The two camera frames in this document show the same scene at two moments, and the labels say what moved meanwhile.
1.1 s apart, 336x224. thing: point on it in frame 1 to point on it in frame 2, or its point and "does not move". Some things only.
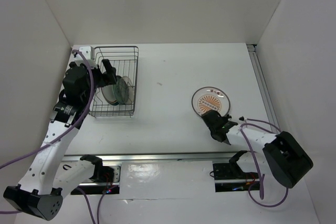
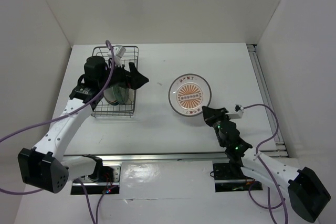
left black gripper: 105,78 to 134,81
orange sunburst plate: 210,98 to 188,93
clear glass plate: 131,92 does not move
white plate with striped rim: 108,92 does not move
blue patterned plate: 121,90 does not move
